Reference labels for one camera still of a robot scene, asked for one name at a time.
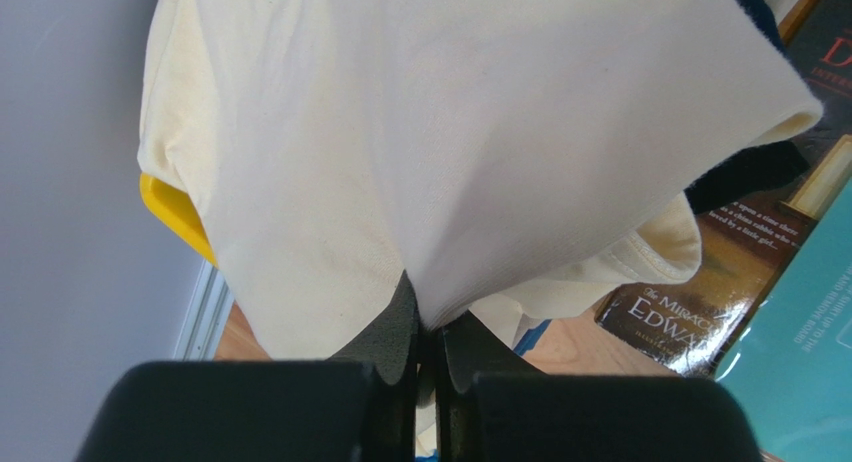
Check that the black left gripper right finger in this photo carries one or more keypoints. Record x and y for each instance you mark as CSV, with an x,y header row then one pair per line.
x,y
474,368

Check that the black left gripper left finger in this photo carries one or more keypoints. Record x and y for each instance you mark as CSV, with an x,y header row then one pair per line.
x,y
388,349

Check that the cream t-shirt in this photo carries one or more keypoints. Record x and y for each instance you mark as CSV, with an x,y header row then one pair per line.
x,y
513,157

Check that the blue folded t-shirt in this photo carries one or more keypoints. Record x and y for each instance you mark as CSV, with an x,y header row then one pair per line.
x,y
530,338

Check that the dark Edward Tulane book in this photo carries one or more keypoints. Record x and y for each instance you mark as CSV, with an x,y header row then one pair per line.
x,y
749,242

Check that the yellow plastic bin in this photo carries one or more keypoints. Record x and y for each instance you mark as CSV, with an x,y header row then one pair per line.
x,y
176,211

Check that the teal folding board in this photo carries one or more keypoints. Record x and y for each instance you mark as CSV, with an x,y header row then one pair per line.
x,y
790,369

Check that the black t-shirt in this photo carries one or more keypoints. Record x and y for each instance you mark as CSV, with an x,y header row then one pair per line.
x,y
754,169

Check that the left aluminium frame post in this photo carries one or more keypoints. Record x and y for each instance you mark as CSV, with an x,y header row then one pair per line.
x,y
209,308

